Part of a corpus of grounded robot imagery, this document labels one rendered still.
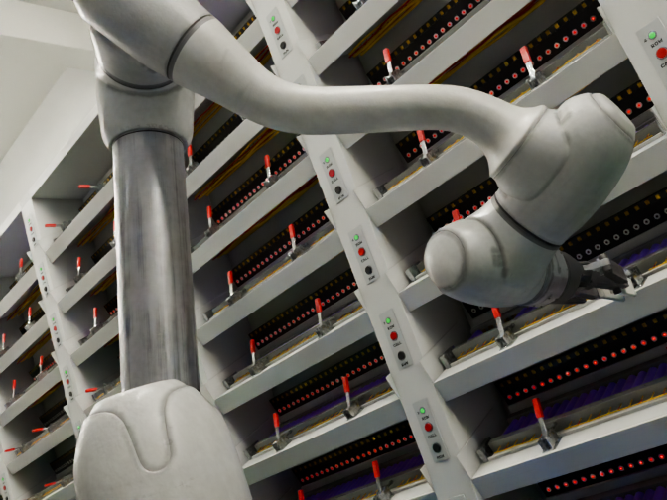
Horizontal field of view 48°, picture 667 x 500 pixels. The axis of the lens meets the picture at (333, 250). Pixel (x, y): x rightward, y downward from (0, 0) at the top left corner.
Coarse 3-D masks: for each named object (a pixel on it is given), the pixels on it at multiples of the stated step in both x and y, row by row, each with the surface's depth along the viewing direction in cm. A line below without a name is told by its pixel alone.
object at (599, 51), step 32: (544, 32) 147; (576, 32) 144; (608, 32) 127; (512, 64) 152; (544, 64) 148; (576, 64) 127; (608, 64) 124; (512, 96) 142; (544, 96) 131; (416, 160) 171; (448, 160) 146; (384, 192) 164; (416, 192) 152
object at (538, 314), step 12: (660, 252) 123; (636, 264) 126; (648, 264) 125; (660, 264) 122; (528, 312) 142; (540, 312) 139; (552, 312) 136; (504, 324) 145; (516, 324) 143; (528, 324) 142; (480, 336) 148; (492, 336) 147; (456, 348) 153; (468, 348) 151; (480, 348) 149
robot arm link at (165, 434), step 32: (160, 384) 75; (96, 416) 73; (128, 416) 72; (160, 416) 72; (192, 416) 73; (96, 448) 71; (128, 448) 69; (160, 448) 70; (192, 448) 71; (224, 448) 74; (96, 480) 69; (128, 480) 68; (160, 480) 68; (192, 480) 69; (224, 480) 71
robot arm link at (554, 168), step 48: (192, 48) 93; (240, 48) 96; (240, 96) 95; (288, 96) 94; (336, 96) 92; (384, 96) 90; (432, 96) 89; (480, 96) 88; (576, 96) 86; (480, 144) 89; (528, 144) 84; (576, 144) 83; (624, 144) 83; (528, 192) 86; (576, 192) 84
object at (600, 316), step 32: (608, 256) 141; (640, 288) 120; (480, 320) 161; (576, 320) 128; (608, 320) 125; (448, 352) 153; (512, 352) 137; (544, 352) 133; (448, 384) 147; (480, 384) 143
